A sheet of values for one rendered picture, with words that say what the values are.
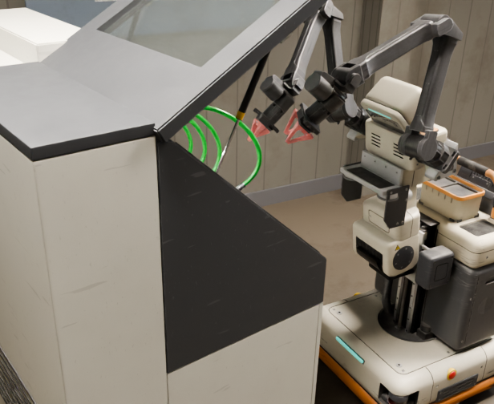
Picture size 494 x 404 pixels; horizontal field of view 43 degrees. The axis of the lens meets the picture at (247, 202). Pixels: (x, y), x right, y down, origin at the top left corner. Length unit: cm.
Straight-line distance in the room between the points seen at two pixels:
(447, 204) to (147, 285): 143
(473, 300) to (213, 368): 120
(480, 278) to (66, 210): 172
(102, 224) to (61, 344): 30
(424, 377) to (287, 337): 81
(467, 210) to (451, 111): 276
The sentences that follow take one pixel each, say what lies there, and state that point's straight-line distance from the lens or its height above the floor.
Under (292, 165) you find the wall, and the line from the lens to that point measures 446.
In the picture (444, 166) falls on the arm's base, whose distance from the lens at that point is 218.
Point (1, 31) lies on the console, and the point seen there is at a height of 154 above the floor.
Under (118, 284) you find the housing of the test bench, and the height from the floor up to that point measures 112.
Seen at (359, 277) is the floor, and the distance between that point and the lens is 369.
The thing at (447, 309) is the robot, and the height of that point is 47.
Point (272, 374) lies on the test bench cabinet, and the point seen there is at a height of 60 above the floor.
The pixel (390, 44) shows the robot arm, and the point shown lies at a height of 158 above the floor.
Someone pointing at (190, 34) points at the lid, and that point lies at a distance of 171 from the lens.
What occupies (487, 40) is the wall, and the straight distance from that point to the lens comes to 541.
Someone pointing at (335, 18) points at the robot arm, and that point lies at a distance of 249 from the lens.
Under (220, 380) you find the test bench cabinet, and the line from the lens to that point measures 190.
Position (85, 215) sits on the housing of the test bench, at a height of 132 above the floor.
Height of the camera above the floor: 194
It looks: 26 degrees down
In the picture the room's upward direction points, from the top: 1 degrees clockwise
